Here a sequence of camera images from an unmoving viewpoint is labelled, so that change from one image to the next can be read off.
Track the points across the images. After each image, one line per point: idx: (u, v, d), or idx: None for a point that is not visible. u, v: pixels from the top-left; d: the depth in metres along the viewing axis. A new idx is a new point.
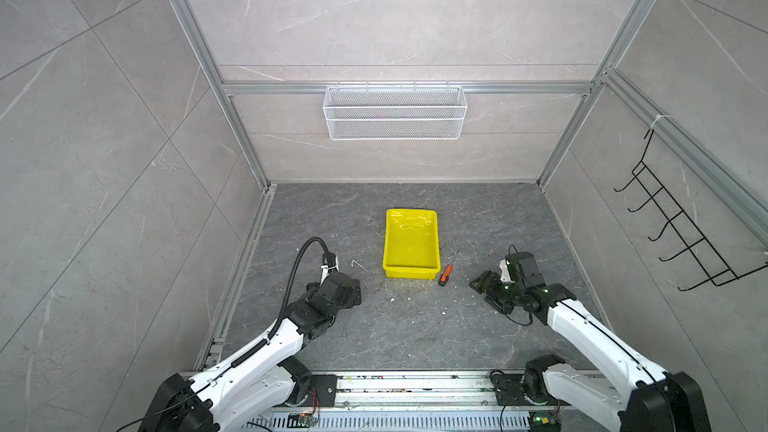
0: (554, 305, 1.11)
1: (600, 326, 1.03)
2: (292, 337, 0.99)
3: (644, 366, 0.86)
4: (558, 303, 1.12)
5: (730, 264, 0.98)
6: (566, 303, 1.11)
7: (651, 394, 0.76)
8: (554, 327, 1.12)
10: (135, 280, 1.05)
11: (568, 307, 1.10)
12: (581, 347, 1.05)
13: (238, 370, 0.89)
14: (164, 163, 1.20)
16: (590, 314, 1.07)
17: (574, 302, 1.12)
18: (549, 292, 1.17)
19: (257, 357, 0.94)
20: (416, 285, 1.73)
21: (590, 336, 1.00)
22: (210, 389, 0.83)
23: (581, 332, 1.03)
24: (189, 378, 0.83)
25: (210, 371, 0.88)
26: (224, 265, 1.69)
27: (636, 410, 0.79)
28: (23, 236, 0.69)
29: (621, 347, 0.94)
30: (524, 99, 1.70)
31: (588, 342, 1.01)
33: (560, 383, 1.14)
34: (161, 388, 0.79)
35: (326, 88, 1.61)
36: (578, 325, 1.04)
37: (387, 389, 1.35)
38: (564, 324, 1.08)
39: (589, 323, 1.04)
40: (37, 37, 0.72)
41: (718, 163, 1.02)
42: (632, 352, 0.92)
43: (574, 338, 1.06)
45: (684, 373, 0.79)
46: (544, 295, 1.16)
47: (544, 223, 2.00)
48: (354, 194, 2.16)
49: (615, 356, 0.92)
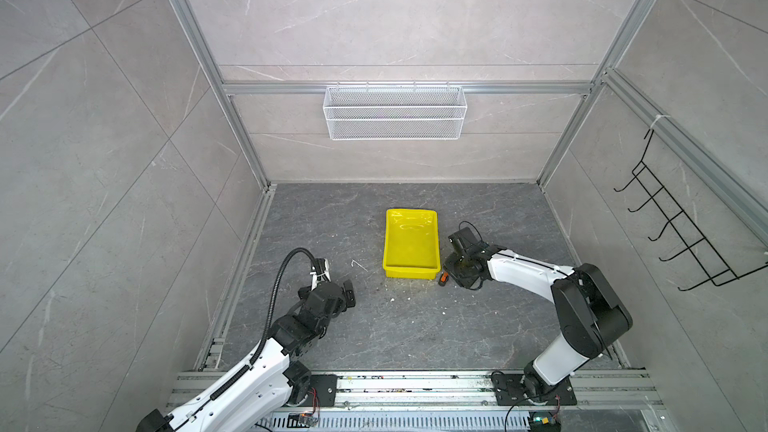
0: (492, 256, 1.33)
1: (524, 259, 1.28)
2: (277, 359, 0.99)
3: (558, 269, 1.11)
4: (495, 254, 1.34)
5: (730, 263, 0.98)
6: (502, 252, 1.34)
7: (568, 287, 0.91)
8: (498, 278, 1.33)
10: (135, 280, 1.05)
11: (503, 254, 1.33)
12: (517, 282, 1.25)
13: (218, 401, 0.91)
14: (163, 163, 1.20)
16: (517, 254, 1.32)
17: (505, 250, 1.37)
18: (485, 251, 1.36)
19: (239, 384, 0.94)
20: (415, 285, 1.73)
21: (519, 265, 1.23)
22: (189, 425, 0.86)
23: (512, 267, 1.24)
24: (167, 415, 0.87)
25: (190, 405, 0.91)
26: (224, 265, 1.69)
27: (558, 302, 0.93)
28: (24, 236, 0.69)
29: (541, 264, 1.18)
30: (523, 99, 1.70)
31: (518, 272, 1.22)
33: (545, 361, 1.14)
34: (142, 426, 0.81)
35: (326, 88, 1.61)
36: (509, 264, 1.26)
37: (387, 389, 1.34)
38: (500, 268, 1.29)
39: (517, 259, 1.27)
40: (36, 37, 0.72)
41: (719, 163, 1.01)
42: (548, 265, 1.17)
43: (509, 275, 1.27)
45: (587, 265, 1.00)
46: (483, 255, 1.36)
47: (545, 223, 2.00)
48: (354, 194, 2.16)
49: (540, 272, 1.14)
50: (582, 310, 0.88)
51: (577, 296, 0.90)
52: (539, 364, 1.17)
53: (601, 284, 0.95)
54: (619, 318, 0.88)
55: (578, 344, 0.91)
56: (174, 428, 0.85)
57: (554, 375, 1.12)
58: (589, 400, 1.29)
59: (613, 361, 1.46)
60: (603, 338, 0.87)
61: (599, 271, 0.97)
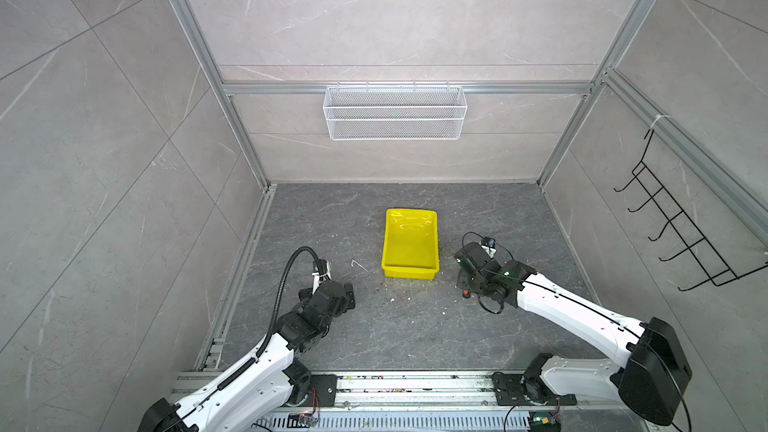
0: (524, 287, 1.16)
1: (569, 297, 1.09)
2: (282, 353, 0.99)
3: (625, 326, 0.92)
4: (525, 284, 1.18)
5: (729, 263, 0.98)
6: (530, 281, 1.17)
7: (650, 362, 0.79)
8: (525, 307, 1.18)
10: (135, 280, 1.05)
11: (536, 285, 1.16)
12: (560, 323, 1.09)
13: (225, 392, 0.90)
14: (163, 163, 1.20)
16: (557, 287, 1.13)
17: (537, 277, 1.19)
18: (510, 275, 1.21)
19: (246, 376, 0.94)
20: (416, 285, 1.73)
21: (569, 311, 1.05)
22: (197, 414, 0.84)
23: (557, 309, 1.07)
24: (175, 404, 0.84)
25: (196, 394, 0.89)
26: (224, 265, 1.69)
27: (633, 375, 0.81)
28: (23, 236, 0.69)
29: (598, 313, 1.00)
30: (523, 99, 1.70)
31: (567, 316, 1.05)
33: (562, 375, 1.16)
34: (147, 414, 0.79)
35: (326, 88, 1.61)
36: (551, 303, 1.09)
37: (387, 389, 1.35)
38: (536, 303, 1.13)
39: (559, 296, 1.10)
40: (37, 37, 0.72)
41: (719, 163, 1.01)
42: (607, 315, 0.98)
43: (549, 313, 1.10)
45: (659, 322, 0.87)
46: (507, 280, 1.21)
47: (545, 223, 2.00)
48: (354, 194, 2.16)
49: (598, 325, 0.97)
50: (666, 387, 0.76)
51: (657, 368, 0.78)
52: (542, 375, 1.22)
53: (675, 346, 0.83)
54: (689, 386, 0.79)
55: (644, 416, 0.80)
56: (181, 417, 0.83)
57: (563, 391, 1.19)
58: (589, 400, 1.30)
59: None
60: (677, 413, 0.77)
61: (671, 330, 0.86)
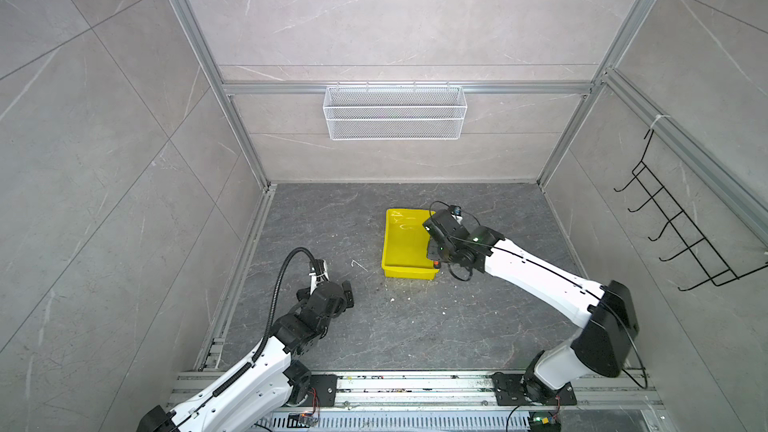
0: (491, 252, 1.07)
1: (536, 262, 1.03)
2: (278, 357, 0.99)
3: (586, 289, 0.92)
4: (493, 249, 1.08)
5: (730, 264, 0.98)
6: (498, 246, 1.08)
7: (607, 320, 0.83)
8: (491, 272, 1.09)
10: (135, 280, 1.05)
11: (503, 250, 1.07)
12: (526, 289, 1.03)
13: (221, 398, 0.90)
14: (163, 163, 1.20)
16: (524, 251, 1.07)
17: (505, 242, 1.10)
18: (478, 240, 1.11)
19: (242, 380, 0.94)
20: (415, 285, 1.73)
21: (533, 277, 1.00)
22: (192, 421, 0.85)
23: (524, 276, 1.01)
24: (170, 411, 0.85)
25: (192, 401, 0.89)
26: (224, 265, 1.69)
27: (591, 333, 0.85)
28: (24, 236, 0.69)
29: (562, 277, 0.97)
30: (523, 99, 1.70)
31: (533, 283, 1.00)
33: (547, 368, 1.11)
34: (143, 422, 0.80)
35: (326, 88, 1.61)
36: (518, 268, 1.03)
37: (387, 389, 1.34)
38: (504, 269, 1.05)
39: (526, 261, 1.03)
40: (37, 37, 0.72)
41: (719, 163, 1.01)
42: (570, 279, 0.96)
43: (514, 279, 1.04)
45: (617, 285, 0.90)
46: (475, 245, 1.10)
47: (545, 223, 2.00)
48: (354, 194, 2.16)
49: (561, 289, 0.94)
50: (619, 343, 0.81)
51: (613, 327, 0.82)
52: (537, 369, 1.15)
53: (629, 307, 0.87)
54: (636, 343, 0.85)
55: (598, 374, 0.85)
56: (176, 425, 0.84)
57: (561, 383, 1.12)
58: (589, 401, 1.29)
59: None
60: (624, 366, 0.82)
61: (628, 292, 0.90)
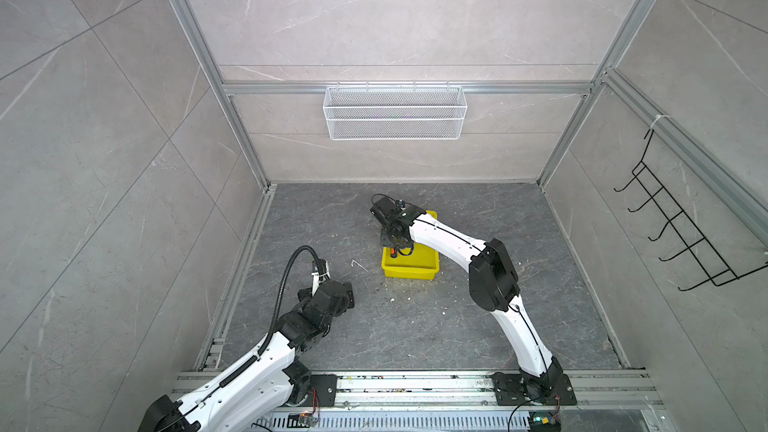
0: (412, 222, 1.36)
1: (444, 227, 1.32)
2: (283, 351, 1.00)
3: (473, 244, 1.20)
4: (416, 221, 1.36)
5: (729, 263, 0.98)
6: (419, 218, 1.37)
7: (480, 262, 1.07)
8: (415, 238, 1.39)
10: (135, 280, 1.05)
11: (423, 220, 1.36)
12: (436, 248, 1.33)
13: (226, 389, 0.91)
14: (163, 163, 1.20)
16: (436, 220, 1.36)
17: (425, 215, 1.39)
18: (406, 215, 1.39)
19: (247, 373, 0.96)
20: (415, 285, 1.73)
21: (440, 237, 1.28)
22: (198, 411, 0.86)
23: (434, 238, 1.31)
24: (177, 401, 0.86)
25: (198, 392, 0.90)
26: (224, 264, 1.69)
27: (472, 276, 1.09)
28: (23, 236, 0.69)
29: (458, 237, 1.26)
30: (523, 99, 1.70)
31: (439, 242, 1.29)
33: (522, 355, 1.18)
34: (150, 411, 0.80)
35: (326, 88, 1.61)
36: (430, 233, 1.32)
37: (387, 389, 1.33)
38: (421, 235, 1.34)
39: (436, 227, 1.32)
40: (36, 37, 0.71)
41: (719, 163, 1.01)
42: (464, 237, 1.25)
43: (429, 241, 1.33)
45: (496, 240, 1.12)
46: (403, 218, 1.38)
47: (545, 223, 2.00)
48: (354, 194, 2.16)
49: (457, 245, 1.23)
50: (490, 277, 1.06)
51: (485, 267, 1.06)
52: (526, 364, 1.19)
53: (504, 254, 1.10)
54: (511, 279, 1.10)
55: (484, 305, 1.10)
56: (183, 414, 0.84)
57: (540, 363, 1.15)
58: (589, 400, 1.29)
59: (613, 361, 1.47)
60: (501, 295, 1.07)
61: (502, 244, 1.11)
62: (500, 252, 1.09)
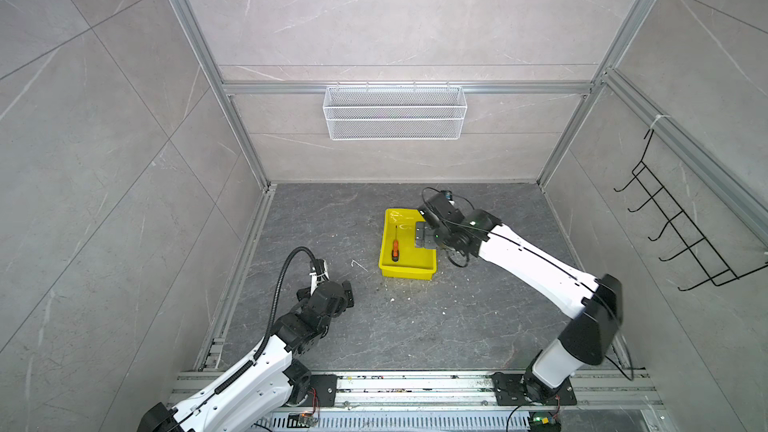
0: (486, 238, 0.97)
1: (534, 251, 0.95)
2: (280, 355, 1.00)
3: (581, 281, 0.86)
4: (490, 234, 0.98)
5: (730, 264, 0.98)
6: (495, 233, 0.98)
7: (599, 312, 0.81)
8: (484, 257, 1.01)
10: (134, 280, 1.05)
11: (499, 235, 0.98)
12: (517, 274, 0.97)
13: (221, 396, 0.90)
14: (163, 163, 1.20)
16: (522, 239, 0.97)
17: (502, 227, 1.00)
18: (475, 224, 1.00)
19: (244, 379, 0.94)
20: (415, 285, 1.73)
21: (528, 266, 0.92)
22: (194, 419, 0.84)
23: (521, 264, 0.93)
24: (172, 408, 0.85)
25: (194, 399, 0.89)
26: (224, 264, 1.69)
27: (581, 325, 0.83)
28: (23, 237, 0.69)
29: (557, 267, 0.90)
30: (523, 99, 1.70)
31: (528, 270, 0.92)
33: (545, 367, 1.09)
34: (145, 420, 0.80)
35: (326, 88, 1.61)
36: (515, 257, 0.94)
37: (387, 389, 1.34)
38: (499, 257, 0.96)
39: (523, 249, 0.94)
40: (37, 38, 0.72)
41: (719, 163, 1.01)
42: (566, 268, 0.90)
43: (510, 266, 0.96)
45: (610, 278, 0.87)
46: (471, 230, 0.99)
47: (544, 223, 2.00)
48: (354, 194, 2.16)
49: (556, 279, 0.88)
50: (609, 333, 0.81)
51: (605, 320, 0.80)
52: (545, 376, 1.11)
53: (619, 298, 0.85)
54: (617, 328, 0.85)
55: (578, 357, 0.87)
56: (178, 421, 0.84)
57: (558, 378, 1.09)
58: (589, 400, 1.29)
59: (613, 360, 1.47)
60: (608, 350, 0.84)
61: (618, 284, 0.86)
62: (617, 296, 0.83)
